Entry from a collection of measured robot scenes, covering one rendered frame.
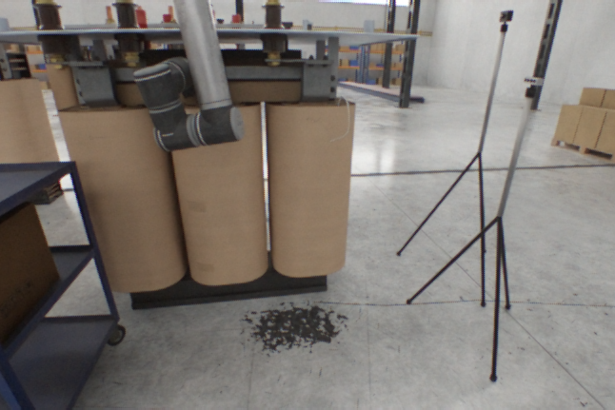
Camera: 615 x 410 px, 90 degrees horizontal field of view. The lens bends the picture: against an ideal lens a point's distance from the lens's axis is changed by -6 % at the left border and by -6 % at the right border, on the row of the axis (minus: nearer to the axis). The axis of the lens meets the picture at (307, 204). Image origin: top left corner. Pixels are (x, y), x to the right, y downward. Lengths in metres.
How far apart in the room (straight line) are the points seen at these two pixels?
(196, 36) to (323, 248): 1.12
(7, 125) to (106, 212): 2.16
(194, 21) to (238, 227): 0.91
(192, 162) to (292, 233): 0.58
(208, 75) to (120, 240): 0.94
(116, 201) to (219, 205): 0.44
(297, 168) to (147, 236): 0.76
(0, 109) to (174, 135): 2.69
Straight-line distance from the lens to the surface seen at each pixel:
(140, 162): 1.54
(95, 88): 1.56
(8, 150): 3.74
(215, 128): 1.06
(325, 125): 1.47
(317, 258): 1.72
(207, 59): 1.05
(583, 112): 7.03
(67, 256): 1.67
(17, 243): 1.34
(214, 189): 1.51
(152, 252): 1.71
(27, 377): 1.77
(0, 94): 3.67
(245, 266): 1.70
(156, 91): 1.09
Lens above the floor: 1.25
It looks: 24 degrees down
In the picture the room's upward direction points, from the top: 1 degrees clockwise
